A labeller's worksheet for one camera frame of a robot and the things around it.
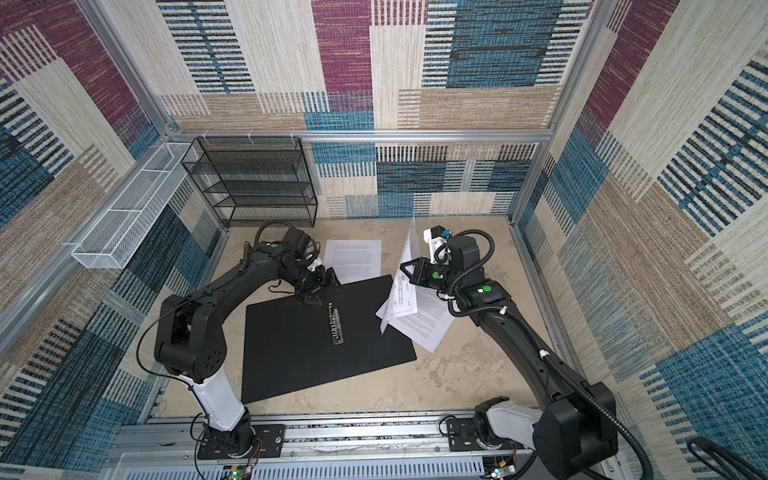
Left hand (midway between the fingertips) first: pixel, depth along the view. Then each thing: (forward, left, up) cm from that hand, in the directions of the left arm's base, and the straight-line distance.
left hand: (335, 289), depth 87 cm
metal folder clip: (-6, +1, -11) cm, 12 cm away
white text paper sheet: (+19, -3, -11) cm, 22 cm away
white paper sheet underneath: (-5, -28, -12) cm, 31 cm away
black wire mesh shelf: (+44, +33, +5) cm, 55 cm away
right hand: (-3, -18, +12) cm, 22 cm away
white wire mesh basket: (+2, +49, +21) cm, 54 cm away
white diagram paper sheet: (-10, -18, +10) cm, 23 cm away
